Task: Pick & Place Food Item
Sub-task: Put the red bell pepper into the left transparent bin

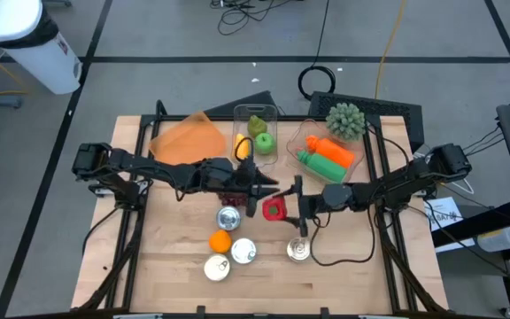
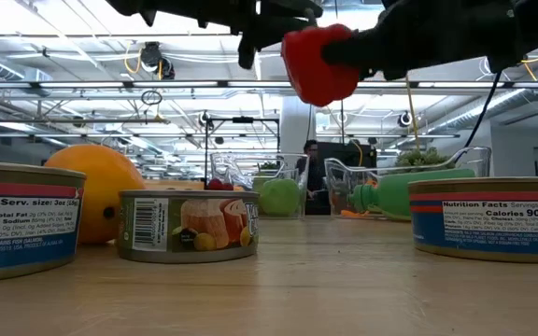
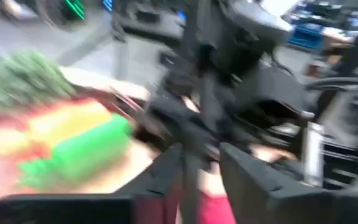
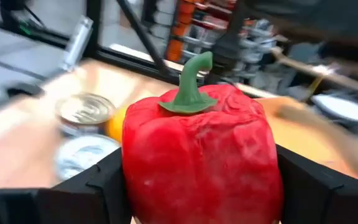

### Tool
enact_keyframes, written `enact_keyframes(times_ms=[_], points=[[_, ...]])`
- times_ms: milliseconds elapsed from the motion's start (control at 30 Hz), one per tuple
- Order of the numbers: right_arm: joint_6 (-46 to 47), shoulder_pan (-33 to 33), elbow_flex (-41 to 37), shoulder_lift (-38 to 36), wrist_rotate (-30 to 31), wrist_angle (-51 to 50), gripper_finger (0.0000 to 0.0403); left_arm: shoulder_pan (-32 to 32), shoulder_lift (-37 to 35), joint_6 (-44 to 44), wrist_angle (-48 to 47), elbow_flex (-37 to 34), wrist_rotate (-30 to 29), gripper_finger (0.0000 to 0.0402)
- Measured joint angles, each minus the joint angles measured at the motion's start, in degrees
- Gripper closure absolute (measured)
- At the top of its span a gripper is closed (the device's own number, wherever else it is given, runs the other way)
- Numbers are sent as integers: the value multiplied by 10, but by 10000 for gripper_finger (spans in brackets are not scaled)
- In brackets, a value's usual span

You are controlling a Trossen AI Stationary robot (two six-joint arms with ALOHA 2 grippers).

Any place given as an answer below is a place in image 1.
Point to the purple toy grapes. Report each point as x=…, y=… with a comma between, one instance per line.
x=230, y=199

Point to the green artificial succulent plant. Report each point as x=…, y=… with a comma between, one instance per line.
x=345, y=122

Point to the red toy bell pepper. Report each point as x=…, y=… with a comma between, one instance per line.
x=267, y=215

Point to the white box under cart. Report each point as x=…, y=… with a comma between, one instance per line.
x=498, y=241

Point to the white printed paper sheet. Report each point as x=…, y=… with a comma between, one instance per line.
x=445, y=212

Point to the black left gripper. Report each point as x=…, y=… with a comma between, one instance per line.
x=224, y=177

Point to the green label tin can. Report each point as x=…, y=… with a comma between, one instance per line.
x=243, y=251

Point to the orange toy fruit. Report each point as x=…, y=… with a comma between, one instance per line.
x=219, y=241

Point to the silver tin can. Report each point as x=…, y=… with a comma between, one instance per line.
x=228, y=218

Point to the white trash bin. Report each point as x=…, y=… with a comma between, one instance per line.
x=38, y=57

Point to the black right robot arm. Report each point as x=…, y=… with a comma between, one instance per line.
x=396, y=186

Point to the wide clear plastic bin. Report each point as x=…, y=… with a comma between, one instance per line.
x=297, y=142

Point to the black triangular panel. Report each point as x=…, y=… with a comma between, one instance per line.
x=250, y=106

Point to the green toy apple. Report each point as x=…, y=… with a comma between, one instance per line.
x=265, y=144

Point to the orange translucent plastic bin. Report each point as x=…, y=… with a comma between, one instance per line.
x=188, y=142

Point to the black perforated metal case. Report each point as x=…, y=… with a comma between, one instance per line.
x=396, y=111

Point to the yellow toy pepper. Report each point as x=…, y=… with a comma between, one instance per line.
x=239, y=142

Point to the blue label tin can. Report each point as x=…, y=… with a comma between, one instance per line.
x=299, y=249
x=216, y=267

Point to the orange squeeze bottle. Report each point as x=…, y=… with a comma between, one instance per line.
x=332, y=150

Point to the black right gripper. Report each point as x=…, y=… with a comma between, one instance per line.
x=314, y=204

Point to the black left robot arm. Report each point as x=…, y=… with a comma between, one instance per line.
x=149, y=168

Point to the green toy pear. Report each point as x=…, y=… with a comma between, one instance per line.
x=257, y=127

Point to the green squeeze bottle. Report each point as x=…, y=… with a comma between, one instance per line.
x=326, y=167

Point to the narrow clear plastic bin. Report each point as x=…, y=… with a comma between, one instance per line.
x=237, y=119

